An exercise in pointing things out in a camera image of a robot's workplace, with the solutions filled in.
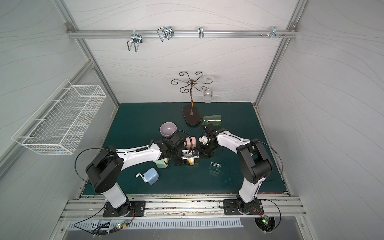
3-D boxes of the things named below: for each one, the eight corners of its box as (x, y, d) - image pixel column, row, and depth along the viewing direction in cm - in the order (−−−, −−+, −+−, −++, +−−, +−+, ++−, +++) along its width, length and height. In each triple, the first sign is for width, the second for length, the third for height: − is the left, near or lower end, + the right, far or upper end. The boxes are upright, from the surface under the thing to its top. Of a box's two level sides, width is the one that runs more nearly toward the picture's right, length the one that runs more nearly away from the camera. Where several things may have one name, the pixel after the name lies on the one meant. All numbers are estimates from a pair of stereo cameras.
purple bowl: (163, 139, 101) (161, 133, 96) (159, 130, 106) (157, 124, 101) (177, 132, 105) (176, 127, 100) (173, 124, 109) (172, 119, 104)
